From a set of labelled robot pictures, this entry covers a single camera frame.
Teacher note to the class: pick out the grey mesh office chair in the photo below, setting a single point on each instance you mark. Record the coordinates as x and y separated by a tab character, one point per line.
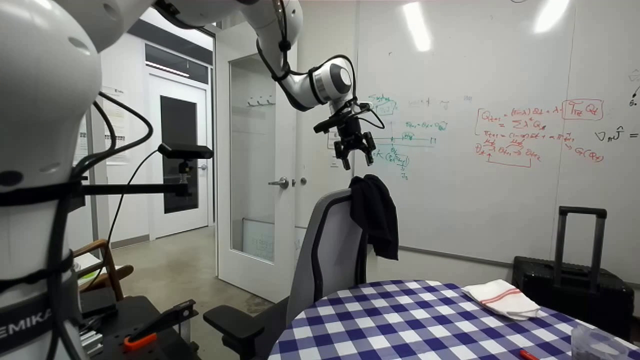
332	259

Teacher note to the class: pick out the clear plastic container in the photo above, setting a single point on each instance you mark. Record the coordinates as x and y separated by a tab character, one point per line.
597	345

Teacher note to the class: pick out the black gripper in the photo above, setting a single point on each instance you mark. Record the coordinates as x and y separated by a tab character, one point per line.
346	121

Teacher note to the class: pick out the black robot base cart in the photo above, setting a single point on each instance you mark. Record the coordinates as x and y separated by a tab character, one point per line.
135	329

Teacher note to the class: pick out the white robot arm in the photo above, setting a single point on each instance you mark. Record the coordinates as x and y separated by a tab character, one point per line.
49	79

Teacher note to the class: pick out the wooden stool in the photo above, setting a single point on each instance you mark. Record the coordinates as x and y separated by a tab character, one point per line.
94	269

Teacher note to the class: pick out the black camera on boom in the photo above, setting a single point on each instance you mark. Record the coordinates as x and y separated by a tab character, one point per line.
180	160

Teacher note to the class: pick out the black orange clamp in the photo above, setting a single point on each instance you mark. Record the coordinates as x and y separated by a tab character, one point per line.
176	317

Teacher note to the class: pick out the black towel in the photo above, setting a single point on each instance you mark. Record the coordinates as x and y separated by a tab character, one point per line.
372	208

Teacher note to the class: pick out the small red object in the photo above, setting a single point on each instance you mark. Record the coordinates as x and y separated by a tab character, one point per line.
525	355

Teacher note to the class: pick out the white glass panel door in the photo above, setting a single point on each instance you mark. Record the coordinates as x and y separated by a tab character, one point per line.
255	150

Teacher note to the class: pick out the blue white checkered tablecloth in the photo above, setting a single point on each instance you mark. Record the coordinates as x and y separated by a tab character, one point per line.
418	321

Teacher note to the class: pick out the black rolling suitcase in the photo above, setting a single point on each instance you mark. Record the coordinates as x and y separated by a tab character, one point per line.
586	292

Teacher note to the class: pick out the white red striped towel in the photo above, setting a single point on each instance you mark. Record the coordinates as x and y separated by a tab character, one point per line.
503	299

